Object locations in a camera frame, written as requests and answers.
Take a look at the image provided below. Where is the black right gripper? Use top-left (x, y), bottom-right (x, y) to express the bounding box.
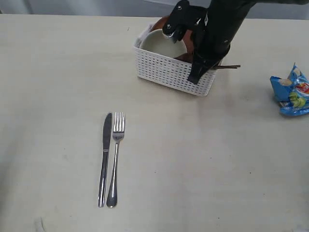
top-left (187, 7), bottom-right (249, 84)

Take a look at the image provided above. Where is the pale green ceramic bowl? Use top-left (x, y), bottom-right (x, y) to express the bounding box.
top-left (140, 29), bottom-right (187, 58)

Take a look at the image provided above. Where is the white perforated plastic basket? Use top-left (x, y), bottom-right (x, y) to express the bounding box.
top-left (133, 23), bottom-right (217, 97)

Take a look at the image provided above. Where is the blue chips bag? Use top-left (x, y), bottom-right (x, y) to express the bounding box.
top-left (270, 65), bottom-right (309, 116)

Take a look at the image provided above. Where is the silver fork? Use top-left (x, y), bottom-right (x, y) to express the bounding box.
top-left (106, 112), bottom-right (126, 208)

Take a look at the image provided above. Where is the silver table knife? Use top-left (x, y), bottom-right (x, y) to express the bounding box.
top-left (98, 112), bottom-right (112, 207)

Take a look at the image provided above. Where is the dark brown wooden spoon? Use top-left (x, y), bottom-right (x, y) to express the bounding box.
top-left (175, 53), bottom-right (193, 63)

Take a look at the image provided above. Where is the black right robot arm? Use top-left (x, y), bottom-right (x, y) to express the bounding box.
top-left (188, 0), bottom-right (308, 84)

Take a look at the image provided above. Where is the round brown wooden plate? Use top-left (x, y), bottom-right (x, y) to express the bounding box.
top-left (150, 15), bottom-right (194, 54)

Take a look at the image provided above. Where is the lower brown wooden chopstick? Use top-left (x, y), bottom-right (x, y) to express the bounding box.
top-left (211, 65), bottom-right (240, 70)

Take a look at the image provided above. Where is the brown wooden chopstick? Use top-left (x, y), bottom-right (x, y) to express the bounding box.
top-left (212, 64), bottom-right (241, 70)
top-left (211, 65), bottom-right (240, 70)

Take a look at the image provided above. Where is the upper brown wooden chopstick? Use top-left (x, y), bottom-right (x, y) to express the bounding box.
top-left (212, 64), bottom-right (241, 70)

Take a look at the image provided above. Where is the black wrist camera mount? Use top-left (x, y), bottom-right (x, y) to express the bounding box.
top-left (162, 0), bottom-right (208, 43)

